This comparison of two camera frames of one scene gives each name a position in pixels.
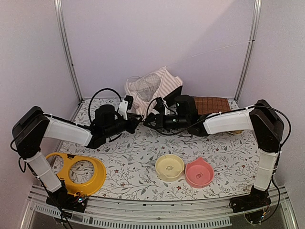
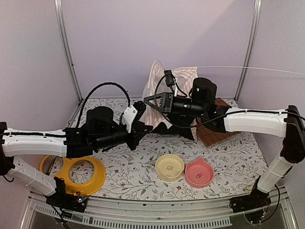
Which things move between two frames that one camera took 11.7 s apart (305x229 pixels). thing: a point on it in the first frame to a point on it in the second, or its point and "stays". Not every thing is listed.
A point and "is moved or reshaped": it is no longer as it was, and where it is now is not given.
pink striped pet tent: [144, 89] is moved or reshaped
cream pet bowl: [169, 167] stays
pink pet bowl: [199, 173] stays
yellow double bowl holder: [77, 189] stays
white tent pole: [214, 48] to [245, 67]
